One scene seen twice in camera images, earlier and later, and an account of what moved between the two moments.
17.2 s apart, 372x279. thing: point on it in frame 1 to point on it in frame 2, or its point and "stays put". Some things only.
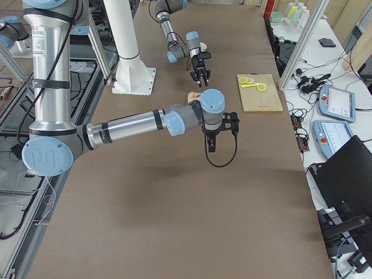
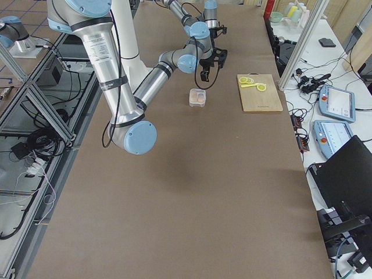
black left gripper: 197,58 to 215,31
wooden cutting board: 253,100 stays put
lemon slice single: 261,87 stays put
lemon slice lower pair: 249,80 stays put
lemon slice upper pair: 243,79 stays put
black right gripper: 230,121 to 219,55
